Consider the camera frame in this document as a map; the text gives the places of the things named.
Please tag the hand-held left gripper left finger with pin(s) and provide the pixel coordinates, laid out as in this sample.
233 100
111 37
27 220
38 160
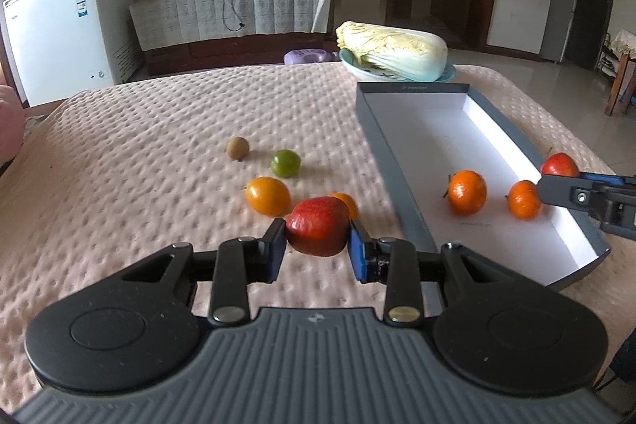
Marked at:
277 250

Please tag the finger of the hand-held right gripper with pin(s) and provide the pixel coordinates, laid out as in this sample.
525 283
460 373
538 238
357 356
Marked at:
603 179
561 193

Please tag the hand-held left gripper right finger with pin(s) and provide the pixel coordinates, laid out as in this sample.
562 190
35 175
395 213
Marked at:
356 250

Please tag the small red apple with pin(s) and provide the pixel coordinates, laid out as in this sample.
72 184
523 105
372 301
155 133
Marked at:
559 164

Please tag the large red apple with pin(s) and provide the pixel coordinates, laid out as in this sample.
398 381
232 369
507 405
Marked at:
318 225

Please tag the small tangerine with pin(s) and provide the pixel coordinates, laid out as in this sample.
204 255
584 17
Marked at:
349 203
522 201

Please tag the yellow orange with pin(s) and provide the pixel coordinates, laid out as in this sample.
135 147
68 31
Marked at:
268 195

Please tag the brown kiwi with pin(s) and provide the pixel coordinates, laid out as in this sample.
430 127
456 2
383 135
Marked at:
238 148

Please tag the grey box with white inside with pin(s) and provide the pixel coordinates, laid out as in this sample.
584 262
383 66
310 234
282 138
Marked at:
447 131

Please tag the green lime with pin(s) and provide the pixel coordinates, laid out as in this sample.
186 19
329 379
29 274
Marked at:
285 163

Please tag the tangerine with stem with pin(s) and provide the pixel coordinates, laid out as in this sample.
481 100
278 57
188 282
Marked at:
467 193

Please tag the wooden chair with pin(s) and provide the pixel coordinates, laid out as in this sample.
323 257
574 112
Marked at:
621 71

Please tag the blue plate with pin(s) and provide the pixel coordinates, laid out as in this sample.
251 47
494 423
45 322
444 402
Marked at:
348 62

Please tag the purple plastic object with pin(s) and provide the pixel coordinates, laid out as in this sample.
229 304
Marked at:
308 55

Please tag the napa cabbage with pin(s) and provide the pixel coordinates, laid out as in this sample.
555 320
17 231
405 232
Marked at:
392 49

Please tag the dark wooden cabinet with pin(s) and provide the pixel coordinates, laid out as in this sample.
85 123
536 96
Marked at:
223 51

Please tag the cloth covered tv cabinet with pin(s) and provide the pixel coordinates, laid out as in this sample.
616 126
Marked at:
198 14

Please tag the white chest freezer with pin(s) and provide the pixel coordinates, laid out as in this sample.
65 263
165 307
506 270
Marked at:
64 31

